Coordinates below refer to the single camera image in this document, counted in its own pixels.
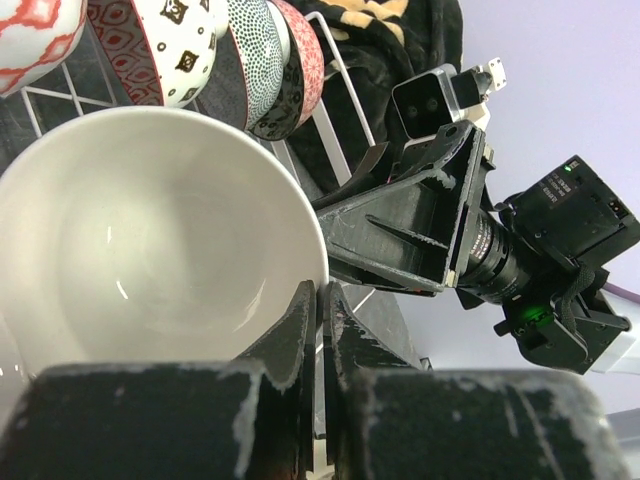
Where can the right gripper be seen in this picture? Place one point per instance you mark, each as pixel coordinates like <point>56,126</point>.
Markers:
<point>424,223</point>

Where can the black floral blanket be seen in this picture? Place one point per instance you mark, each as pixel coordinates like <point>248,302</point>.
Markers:
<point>382,44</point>

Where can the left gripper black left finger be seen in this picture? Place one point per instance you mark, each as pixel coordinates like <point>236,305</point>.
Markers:
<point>248,418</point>

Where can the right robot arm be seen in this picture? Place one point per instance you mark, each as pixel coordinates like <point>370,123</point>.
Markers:
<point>574,224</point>

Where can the red rimmed bowl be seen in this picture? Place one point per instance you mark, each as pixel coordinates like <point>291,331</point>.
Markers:
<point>162,51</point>

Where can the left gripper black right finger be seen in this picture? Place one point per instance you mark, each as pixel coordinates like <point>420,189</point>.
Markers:
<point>389,420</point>

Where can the blue triangle pattern bowl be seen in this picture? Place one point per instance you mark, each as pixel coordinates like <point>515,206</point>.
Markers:
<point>36,37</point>

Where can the grey hexagon pattern bowl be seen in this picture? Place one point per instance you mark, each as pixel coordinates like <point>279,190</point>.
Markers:
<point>248,70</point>

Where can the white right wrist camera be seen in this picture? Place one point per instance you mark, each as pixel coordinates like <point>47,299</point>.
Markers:
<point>443,95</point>

